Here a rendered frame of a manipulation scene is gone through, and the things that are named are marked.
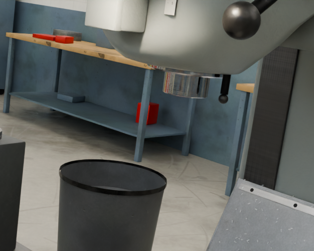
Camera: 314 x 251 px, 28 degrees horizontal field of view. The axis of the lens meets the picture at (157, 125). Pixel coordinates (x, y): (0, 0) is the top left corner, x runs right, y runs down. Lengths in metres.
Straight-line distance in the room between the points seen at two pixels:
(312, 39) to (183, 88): 0.15
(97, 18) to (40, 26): 7.31
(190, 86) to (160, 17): 0.10
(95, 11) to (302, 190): 0.56
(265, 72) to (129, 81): 5.65
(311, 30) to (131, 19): 0.22
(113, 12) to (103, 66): 6.41
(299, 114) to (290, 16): 0.41
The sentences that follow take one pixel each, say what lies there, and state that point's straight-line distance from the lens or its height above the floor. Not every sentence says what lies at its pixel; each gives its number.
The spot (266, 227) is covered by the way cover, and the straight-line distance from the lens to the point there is 1.02.
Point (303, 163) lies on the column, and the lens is 1.00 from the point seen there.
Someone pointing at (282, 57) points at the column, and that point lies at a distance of 1.01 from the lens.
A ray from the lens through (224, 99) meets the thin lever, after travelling 0.61.
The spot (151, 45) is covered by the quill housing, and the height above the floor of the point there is 1.33.
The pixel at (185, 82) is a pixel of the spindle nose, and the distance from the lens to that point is 0.63.
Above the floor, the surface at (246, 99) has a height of 0.77.
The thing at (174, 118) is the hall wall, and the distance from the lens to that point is 6.22.
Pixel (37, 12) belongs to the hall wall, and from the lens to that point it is 7.93.
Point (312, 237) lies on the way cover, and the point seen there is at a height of 1.06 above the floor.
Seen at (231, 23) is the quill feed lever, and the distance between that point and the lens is 0.48.
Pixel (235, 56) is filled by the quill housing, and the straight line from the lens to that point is 0.59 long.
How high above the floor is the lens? 1.37
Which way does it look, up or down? 11 degrees down
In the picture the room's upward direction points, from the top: 8 degrees clockwise
